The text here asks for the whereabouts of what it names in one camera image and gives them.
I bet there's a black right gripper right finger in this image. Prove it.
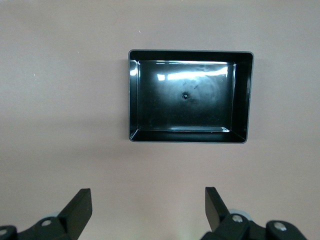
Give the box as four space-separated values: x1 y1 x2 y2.
202 186 307 240

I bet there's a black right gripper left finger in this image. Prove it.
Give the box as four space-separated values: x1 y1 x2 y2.
0 188 93 240

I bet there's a black plastic box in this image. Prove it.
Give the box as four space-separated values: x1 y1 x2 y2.
127 49 255 144

